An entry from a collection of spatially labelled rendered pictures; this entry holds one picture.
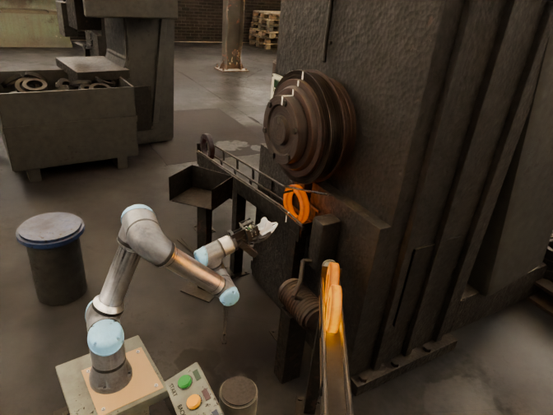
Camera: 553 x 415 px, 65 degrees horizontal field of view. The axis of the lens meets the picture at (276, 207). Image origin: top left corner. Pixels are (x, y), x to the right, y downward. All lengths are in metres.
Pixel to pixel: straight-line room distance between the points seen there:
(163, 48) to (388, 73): 3.22
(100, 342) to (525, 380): 2.00
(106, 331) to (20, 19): 9.30
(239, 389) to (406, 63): 1.18
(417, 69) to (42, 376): 2.01
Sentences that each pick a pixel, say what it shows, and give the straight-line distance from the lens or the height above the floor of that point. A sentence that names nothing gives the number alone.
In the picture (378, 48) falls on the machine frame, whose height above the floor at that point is 1.47.
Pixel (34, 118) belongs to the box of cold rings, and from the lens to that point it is 3.94.
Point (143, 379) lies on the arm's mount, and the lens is 1.81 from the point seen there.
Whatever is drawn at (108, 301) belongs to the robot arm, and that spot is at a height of 0.58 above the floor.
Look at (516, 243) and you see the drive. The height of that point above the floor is 0.58.
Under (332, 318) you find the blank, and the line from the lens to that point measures 1.40.
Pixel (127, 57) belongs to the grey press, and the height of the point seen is 0.89.
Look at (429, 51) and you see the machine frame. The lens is 1.51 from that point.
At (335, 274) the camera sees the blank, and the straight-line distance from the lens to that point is 1.53.
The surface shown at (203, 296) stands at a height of 0.01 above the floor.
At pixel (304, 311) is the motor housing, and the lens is 1.76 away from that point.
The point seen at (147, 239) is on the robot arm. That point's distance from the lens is 1.46.
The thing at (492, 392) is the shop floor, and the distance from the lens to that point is 2.48.
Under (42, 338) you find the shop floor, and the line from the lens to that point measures 2.51.
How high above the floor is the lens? 1.66
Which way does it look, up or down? 28 degrees down
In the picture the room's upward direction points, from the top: 5 degrees clockwise
